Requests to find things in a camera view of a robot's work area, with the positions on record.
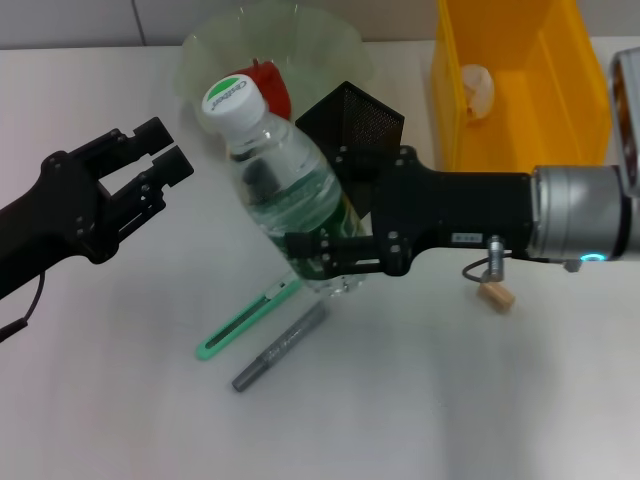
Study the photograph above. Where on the black mesh pen holder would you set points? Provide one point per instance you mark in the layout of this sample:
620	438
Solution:
360	120

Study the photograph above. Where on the white paper ball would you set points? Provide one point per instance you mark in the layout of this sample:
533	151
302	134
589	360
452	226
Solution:
477	92

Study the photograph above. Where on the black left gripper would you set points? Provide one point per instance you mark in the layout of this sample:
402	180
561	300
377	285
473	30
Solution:
55	215

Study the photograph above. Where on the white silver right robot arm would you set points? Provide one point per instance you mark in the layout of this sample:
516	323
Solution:
575	210

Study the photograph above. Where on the green utility knife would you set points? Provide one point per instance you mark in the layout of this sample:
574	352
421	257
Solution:
235	325

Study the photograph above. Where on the grey marker pen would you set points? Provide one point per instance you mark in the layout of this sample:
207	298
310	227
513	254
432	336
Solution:
285	345

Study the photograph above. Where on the clear green-label water bottle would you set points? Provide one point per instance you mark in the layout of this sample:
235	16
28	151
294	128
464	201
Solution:
280	160

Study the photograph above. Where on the reddish orange fruit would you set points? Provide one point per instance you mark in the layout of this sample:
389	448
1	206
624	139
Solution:
272	87

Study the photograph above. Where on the small wooden block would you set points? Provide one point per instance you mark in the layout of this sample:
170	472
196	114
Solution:
496	297

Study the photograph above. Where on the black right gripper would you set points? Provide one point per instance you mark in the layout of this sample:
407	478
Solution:
450	210

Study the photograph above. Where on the green glass fruit plate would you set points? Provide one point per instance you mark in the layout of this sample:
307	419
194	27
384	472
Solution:
310	50

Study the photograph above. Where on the yellow plastic bin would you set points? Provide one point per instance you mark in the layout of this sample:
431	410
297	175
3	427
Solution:
540	110

